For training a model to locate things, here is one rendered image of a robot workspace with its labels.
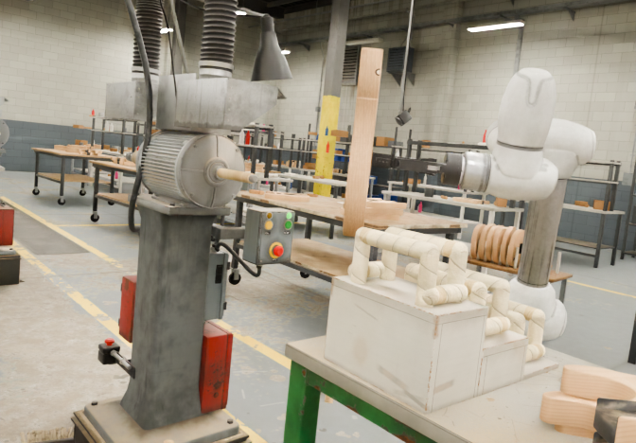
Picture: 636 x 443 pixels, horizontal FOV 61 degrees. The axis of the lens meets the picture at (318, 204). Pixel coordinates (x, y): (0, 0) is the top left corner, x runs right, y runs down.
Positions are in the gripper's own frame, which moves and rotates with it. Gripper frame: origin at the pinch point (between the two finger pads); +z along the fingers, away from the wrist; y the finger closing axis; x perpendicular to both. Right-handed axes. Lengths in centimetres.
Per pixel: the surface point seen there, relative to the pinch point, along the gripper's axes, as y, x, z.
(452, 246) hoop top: -29.9, -12.7, -16.5
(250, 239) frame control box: 64, -37, 41
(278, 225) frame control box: 66, -31, 32
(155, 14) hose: 73, 41, 88
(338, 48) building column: 1051, 182, 109
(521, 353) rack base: -21, -34, -35
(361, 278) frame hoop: -25.1, -22.4, -0.8
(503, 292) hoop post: -19.9, -22.4, -29.5
